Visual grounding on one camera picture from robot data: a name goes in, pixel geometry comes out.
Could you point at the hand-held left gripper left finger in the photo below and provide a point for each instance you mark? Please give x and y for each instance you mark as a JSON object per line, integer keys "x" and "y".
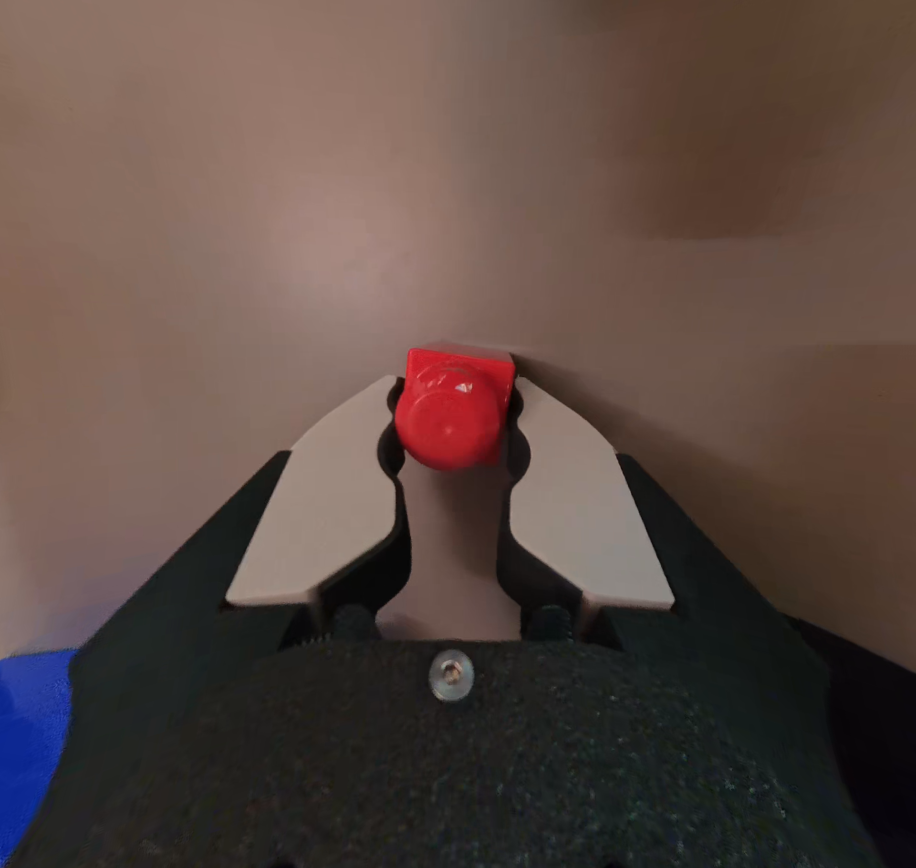
{"x": 322, "y": 517}

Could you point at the red one-stud block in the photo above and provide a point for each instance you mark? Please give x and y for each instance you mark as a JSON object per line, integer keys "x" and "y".
{"x": 447, "y": 417}

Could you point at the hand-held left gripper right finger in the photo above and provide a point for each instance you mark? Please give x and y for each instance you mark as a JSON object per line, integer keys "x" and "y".
{"x": 583, "y": 517}

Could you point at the blue plastic bin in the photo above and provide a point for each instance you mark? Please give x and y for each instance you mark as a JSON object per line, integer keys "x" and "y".
{"x": 32, "y": 739}

